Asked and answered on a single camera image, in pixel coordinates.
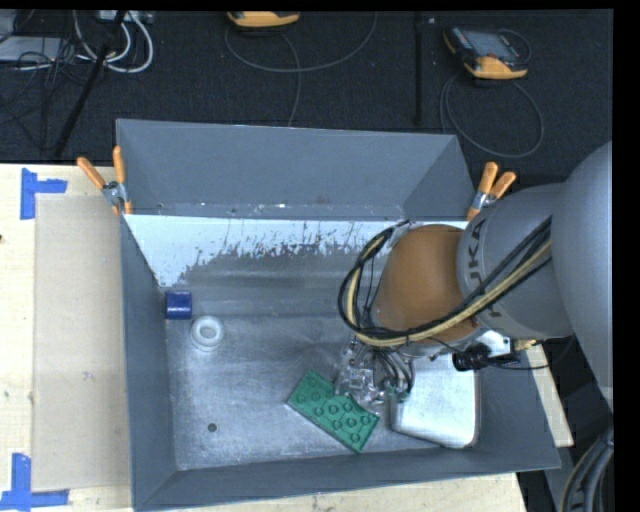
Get black cylinder on white bracket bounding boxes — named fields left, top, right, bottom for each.
left=452, top=333, right=524, bottom=373

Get dark green flat block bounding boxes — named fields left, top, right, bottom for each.
left=286, top=369, right=381, bottom=454

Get blue small block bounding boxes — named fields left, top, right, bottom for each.
left=164, top=290, right=194, bottom=321

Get grey metal bin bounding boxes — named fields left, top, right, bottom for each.
left=115, top=118, right=562, bottom=511

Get pale brown flat board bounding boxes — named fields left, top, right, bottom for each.
left=31, top=193, right=133, bottom=492

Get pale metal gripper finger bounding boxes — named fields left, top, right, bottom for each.
left=332, top=360, right=352, bottom=397
left=357, top=386, right=387, bottom=408

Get white plastic ring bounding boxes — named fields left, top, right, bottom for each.
left=190, top=315, right=225, bottom=353

